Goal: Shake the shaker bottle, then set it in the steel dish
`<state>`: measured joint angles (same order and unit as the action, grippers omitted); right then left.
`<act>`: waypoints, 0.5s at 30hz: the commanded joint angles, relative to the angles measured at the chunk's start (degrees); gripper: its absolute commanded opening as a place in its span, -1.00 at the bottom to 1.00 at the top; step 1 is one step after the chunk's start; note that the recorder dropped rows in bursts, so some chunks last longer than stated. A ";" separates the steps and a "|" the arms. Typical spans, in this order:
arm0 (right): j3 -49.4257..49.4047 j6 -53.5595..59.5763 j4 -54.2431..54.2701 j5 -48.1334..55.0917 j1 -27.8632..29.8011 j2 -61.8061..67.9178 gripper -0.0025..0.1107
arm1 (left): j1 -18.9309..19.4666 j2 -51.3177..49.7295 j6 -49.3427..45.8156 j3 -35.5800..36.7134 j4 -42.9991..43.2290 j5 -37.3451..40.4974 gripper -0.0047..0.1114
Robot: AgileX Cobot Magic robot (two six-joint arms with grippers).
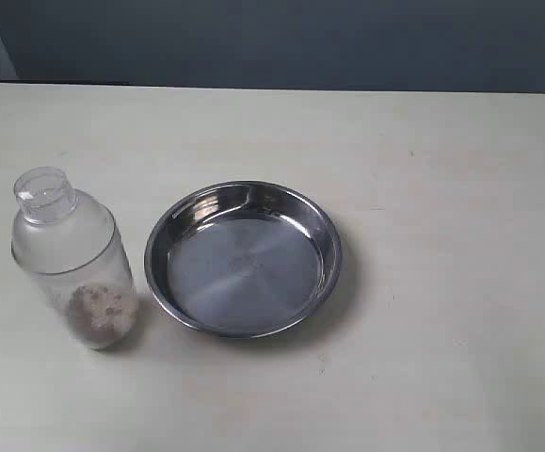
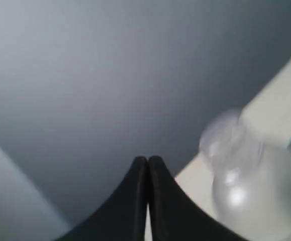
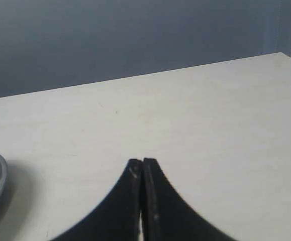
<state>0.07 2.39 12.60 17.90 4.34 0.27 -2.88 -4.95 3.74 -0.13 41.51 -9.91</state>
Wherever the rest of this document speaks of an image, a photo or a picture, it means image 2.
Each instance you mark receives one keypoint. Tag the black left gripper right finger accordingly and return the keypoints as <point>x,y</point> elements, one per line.
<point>174,216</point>

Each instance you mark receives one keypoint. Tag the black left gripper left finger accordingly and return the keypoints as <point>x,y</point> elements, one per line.
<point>123,215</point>

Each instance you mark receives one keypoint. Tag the clear plastic shaker bottle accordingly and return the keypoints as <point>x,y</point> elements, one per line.
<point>251,186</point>

